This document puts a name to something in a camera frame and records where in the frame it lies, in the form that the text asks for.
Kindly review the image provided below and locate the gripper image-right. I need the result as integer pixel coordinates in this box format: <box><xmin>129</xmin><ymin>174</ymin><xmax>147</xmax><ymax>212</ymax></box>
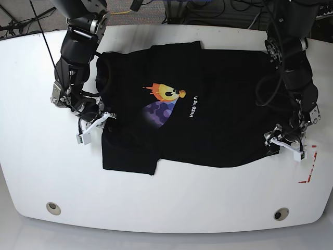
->
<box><xmin>270</xmin><ymin>123</ymin><xmax>306</xmax><ymax>148</ymax></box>

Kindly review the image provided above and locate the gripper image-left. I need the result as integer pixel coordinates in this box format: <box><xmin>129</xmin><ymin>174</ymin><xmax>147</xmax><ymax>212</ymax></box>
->
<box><xmin>71</xmin><ymin>97</ymin><xmax>100</xmax><ymax>122</ymax></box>

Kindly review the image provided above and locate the black T-shirt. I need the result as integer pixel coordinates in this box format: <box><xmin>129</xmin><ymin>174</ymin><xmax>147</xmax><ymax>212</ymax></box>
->
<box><xmin>96</xmin><ymin>41</ymin><xmax>293</xmax><ymax>175</ymax></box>

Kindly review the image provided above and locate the black robot arm image-left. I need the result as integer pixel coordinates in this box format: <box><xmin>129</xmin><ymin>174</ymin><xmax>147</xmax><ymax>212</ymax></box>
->
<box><xmin>51</xmin><ymin>0</ymin><xmax>109</xmax><ymax>122</ymax></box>

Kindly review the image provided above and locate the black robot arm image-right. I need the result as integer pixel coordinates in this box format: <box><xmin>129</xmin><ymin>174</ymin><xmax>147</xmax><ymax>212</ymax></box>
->
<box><xmin>262</xmin><ymin>1</ymin><xmax>322</xmax><ymax>145</ymax></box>

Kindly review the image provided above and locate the red tape rectangle marking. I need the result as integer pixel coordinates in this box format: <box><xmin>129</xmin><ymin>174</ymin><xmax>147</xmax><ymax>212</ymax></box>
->
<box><xmin>296</xmin><ymin>144</ymin><xmax>318</xmax><ymax>184</ymax></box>

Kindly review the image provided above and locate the white power strip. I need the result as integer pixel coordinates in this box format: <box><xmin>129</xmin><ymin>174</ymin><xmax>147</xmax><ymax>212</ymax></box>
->
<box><xmin>316</xmin><ymin>5</ymin><xmax>332</xmax><ymax>20</ymax></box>

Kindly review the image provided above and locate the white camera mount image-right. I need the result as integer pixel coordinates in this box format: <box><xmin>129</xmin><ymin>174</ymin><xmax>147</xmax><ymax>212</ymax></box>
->
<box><xmin>264</xmin><ymin>131</ymin><xmax>308</xmax><ymax>163</ymax></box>

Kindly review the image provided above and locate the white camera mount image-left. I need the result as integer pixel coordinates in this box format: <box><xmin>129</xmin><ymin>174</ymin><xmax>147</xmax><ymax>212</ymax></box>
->
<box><xmin>76</xmin><ymin>112</ymin><xmax>117</xmax><ymax>145</ymax></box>

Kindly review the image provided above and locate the right table cable grommet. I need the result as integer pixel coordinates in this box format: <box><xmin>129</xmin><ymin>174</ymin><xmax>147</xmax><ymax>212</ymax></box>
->
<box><xmin>274</xmin><ymin>207</ymin><xmax>289</xmax><ymax>221</ymax></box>

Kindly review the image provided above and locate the table cable grommet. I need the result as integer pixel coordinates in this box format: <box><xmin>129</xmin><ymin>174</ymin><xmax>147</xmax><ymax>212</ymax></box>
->
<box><xmin>46</xmin><ymin>202</ymin><xmax>61</xmax><ymax>216</ymax></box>
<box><xmin>274</xmin><ymin>207</ymin><xmax>289</xmax><ymax>221</ymax></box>

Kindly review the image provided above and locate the left table cable grommet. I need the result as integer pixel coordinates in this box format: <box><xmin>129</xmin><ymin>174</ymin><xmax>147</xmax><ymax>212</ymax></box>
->
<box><xmin>46</xmin><ymin>202</ymin><xmax>61</xmax><ymax>216</ymax></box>

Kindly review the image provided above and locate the black cable bundle floor left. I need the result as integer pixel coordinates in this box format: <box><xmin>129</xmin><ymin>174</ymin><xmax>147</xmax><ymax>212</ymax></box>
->
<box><xmin>1</xmin><ymin>1</ymin><xmax>57</xmax><ymax>39</ymax></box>

